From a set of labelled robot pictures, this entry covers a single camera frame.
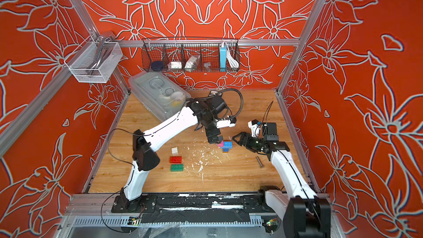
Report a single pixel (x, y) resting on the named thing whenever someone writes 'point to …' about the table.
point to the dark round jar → (157, 65)
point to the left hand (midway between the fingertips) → (218, 129)
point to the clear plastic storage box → (157, 94)
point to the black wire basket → (199, 54)
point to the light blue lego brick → (227, 145)
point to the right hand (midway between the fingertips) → (235, 139)
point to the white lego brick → (174, 151)
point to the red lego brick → (175, 159)
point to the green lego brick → (177, 167)
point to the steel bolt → (261, 165)
